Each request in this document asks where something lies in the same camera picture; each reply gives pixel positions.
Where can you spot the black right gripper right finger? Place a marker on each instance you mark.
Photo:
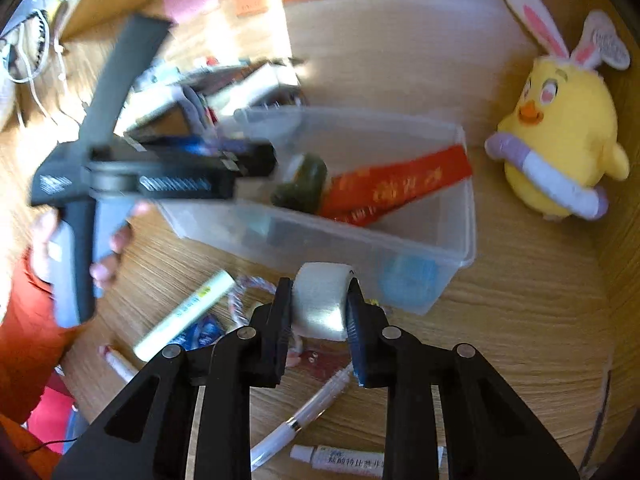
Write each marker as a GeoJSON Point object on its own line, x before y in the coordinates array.
{"type": "Point", "coordinates": [364, 325]}

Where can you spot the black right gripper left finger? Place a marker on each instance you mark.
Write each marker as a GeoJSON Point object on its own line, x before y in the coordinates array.
{"type": "Point", "coordinates": [273, 323]}

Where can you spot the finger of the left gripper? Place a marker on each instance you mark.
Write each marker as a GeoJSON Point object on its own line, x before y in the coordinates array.
{"type": "Point", "coordinates": [247, 160]}
{"type": "Point", "coordinates": [196, 145]}

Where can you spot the white tape roll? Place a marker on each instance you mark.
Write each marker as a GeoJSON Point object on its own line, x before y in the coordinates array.
{"type": "Point", "coordinates": [319, 294]}

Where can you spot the white ointment tube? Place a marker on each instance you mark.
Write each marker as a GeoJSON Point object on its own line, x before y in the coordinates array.
{"type": "Point", "coordinates": [368, 464]}

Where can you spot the stack of books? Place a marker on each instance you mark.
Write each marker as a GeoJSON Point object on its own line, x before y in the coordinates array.
{"type": "Point", "coordinates": [165, 101]}

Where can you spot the dark green bottle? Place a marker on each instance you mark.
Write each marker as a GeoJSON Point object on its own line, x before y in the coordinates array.
{"type": "Point", "coordinates": [303, 184]}

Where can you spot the blue tape roll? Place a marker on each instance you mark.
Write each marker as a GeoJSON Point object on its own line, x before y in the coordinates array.
{"type": "Point", "coordinates": [409, 283]}

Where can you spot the blue card pack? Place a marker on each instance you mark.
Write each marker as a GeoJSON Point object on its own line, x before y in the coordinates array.
{"type": "Point", "coordinates": [200, 334]}

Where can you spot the white cylindrical tube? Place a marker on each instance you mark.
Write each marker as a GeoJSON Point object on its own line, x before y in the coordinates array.
{"type": "Point", "coordinates": [184, 315]}

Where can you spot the red envelope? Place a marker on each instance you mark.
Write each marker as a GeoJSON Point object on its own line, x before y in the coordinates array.
{"type": "Point", "coordinates": [364, 196]}

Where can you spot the white pen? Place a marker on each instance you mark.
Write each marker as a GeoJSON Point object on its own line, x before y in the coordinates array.
{"type": "Point", "coordinates": [284, 434]}

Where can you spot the clear plastic storage bin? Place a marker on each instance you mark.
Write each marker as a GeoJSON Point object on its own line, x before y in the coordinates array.
{"type": "Point", "coordinates": [440, 226]}

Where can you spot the yellow chick plush toy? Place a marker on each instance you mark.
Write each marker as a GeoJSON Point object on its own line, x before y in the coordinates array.
{"type": "Point", "coordinates": [561, 138]}

